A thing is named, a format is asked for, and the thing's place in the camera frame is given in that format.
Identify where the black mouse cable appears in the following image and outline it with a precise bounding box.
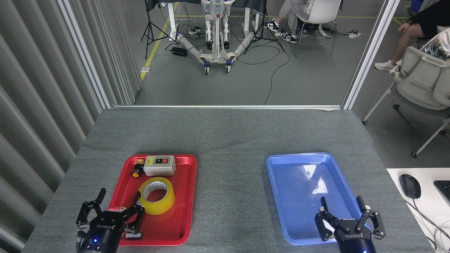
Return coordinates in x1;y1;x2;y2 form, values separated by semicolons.
410;199;450;246

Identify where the black tripod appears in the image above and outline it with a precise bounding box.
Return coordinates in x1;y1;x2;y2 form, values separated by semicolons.
244;11;286;55
141;0;176;59

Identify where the white stand on wheels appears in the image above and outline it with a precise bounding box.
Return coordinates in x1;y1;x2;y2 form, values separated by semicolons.
176;0;257;75

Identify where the black computer mouse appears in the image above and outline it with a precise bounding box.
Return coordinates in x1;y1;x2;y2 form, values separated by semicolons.
399;174;422;199

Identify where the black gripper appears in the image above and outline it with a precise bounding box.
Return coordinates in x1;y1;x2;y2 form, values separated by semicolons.
314;195;386;253
76;188;146;253

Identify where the white desk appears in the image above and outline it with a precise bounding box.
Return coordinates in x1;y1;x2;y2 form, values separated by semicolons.
387;168;450;252

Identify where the white push button switch box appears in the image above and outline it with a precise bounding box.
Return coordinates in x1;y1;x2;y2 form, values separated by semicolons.
144;155;176;176

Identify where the blue crate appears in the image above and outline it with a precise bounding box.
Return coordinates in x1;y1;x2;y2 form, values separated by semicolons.
410;0;429;13

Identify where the black keyboard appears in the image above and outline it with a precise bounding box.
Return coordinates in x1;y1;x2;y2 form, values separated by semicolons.
433;180;450;202

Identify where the yellow tape roll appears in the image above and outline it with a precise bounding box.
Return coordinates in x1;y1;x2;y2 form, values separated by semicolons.
138;177;175;215

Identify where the red plastic tray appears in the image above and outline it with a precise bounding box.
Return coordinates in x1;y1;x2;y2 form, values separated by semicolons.
107;154;197;246

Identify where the silver aluminium post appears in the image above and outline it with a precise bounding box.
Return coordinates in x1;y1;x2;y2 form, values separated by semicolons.
341;0;401;110
58;0;113;109

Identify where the person in black top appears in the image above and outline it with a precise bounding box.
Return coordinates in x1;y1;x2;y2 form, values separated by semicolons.
374;0;450;72

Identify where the patterned fabric on chair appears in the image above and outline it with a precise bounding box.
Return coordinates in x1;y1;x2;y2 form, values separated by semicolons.
421;33;450;62

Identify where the person on white chair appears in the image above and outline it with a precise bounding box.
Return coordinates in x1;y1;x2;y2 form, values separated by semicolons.
264;0;317;44

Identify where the white plastic chair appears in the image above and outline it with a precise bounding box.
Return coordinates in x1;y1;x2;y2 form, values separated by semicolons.
289;0;343;59

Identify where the black floor cable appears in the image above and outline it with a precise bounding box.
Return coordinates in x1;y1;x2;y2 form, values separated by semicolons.
236;35;290;105

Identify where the grey office chair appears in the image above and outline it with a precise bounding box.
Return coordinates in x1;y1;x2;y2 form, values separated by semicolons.
362;30;450;158

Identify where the blue plastic tray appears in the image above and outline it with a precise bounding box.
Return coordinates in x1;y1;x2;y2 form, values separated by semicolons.
265;152;371;246

